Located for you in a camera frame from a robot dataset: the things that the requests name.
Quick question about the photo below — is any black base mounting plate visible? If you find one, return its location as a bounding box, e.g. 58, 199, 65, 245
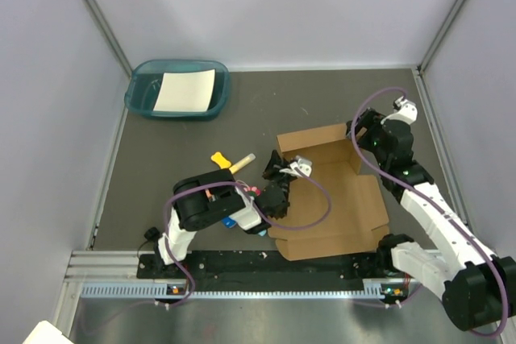
136, 249, 424, 283

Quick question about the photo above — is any aluminium frame rail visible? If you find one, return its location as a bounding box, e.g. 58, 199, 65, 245
64, 250, 505, 284

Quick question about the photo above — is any teal plastic bin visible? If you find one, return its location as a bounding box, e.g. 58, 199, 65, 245
124, 59, 231, 121

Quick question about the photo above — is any white paper sheet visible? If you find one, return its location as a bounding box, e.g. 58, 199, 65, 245
153, 69, 215, 113

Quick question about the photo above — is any grey slotted cable duct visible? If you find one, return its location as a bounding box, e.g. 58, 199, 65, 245
80, 281, 408, 300

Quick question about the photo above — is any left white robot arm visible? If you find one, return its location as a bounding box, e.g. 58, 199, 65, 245
154, 151, 311, 277

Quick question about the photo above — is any purple cable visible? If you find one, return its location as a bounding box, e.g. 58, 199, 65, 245
164, 162, 334, 313
349, 86, 510, 338

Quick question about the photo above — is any blue rectangular eraser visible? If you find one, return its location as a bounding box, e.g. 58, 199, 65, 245
221, 217, 237, 229

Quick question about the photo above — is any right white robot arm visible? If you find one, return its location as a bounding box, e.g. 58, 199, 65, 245
346, 100, 515, 336

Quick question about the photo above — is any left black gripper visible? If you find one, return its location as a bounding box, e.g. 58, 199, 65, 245
261, 150, 298, 197

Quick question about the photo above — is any yellow highlighter pen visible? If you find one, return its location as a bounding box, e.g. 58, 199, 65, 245
229, 153, 256, 175

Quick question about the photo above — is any brown cardboard box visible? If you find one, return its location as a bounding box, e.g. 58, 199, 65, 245
268, 123, 389, 261

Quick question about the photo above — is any white box corner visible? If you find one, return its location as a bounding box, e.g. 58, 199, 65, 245
23, 321, 73, 344

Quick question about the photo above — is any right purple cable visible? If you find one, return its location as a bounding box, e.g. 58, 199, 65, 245
349, 86, 510, 338

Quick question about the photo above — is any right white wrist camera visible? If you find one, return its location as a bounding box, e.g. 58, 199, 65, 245
381, 96, 418, 125

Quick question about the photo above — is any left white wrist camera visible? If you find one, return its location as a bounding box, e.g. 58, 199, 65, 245
289, 155, 313, 177

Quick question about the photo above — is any yellow bone-shaped eraser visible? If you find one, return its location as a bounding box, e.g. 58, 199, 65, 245
210, 151, 232, 169

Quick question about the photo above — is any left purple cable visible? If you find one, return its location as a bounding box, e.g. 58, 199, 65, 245
164, 162, 334, 313

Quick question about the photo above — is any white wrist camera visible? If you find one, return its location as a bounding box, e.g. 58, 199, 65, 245
381, 96, 418, 125
289, 155, 313, 177

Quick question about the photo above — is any pink green flower keychain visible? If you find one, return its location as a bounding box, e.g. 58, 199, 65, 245
243, 186, 260, 198

